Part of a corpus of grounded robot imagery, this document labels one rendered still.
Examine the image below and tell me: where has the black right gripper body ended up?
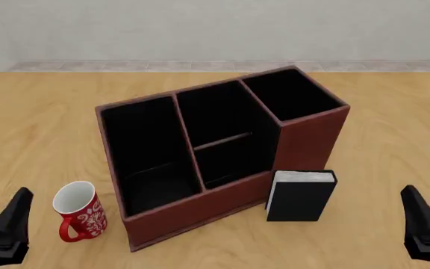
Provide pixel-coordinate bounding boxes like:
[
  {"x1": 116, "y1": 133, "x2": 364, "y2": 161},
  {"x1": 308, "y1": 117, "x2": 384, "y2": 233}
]
[{"x1": 403, "y1": 234, "x2": 430, "y2": 265}]

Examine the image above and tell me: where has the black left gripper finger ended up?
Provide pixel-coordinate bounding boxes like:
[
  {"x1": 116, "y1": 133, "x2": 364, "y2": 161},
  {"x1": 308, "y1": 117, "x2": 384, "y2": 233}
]
[{"x1": 0, "y1": 186, "x2": 34, "y2": 245}]

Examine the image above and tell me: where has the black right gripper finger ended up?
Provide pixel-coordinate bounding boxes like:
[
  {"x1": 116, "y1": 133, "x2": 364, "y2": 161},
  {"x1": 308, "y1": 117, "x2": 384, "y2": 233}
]
[{"x1": 400, "y1": 184, "x2": 430, "y2": 242}]

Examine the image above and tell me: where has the black hardcover book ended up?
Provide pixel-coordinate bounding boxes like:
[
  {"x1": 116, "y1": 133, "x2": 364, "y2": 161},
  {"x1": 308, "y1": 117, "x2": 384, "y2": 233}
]
[{"x1": 264, "y1": 169, "x2": 338, "y2": 223}]

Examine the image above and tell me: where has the red-brown desk caddy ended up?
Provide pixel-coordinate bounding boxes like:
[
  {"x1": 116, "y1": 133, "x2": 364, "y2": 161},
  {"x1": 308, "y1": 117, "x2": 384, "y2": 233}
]
[{"x1": 94, "y1": 65, "x2": 351, "y2": 253}]

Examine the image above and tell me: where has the red patterned mug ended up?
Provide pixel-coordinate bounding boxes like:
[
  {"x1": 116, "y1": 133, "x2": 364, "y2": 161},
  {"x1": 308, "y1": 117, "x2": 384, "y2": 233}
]
[{"x1": 52, "y1": 180, "x2": 108, "y2": 244}]

